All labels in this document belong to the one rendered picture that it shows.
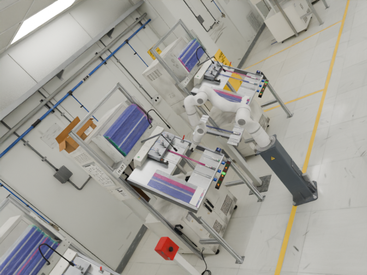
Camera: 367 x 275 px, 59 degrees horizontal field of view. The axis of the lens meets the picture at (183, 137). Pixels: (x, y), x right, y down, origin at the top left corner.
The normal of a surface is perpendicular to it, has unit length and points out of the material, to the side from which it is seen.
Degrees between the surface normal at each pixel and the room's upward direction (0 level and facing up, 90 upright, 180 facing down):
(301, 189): 90
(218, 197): 90
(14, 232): 90
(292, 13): 90
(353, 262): 0
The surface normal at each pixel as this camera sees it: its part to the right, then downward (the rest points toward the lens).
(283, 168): -0.25, 0.59
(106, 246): 0.65, -0.25
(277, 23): -0.42, 0.67
